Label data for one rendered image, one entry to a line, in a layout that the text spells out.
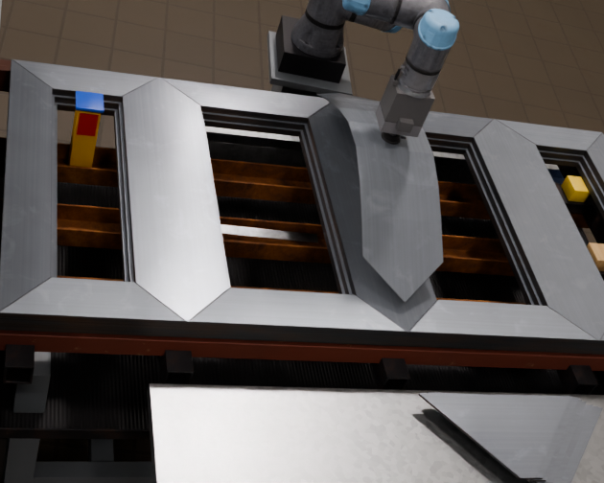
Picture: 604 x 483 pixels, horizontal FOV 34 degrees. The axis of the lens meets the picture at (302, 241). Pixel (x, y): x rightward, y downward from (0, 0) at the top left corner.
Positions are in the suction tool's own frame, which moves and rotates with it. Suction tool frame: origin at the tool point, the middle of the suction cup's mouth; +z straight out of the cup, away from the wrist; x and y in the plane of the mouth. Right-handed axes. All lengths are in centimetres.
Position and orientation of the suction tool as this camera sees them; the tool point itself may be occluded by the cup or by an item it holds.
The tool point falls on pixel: (388, 142)
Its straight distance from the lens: 212.0
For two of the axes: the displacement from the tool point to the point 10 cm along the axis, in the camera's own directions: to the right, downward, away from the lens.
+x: -1.2, -7.2, 6.8
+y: 9.5, 1.0, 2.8
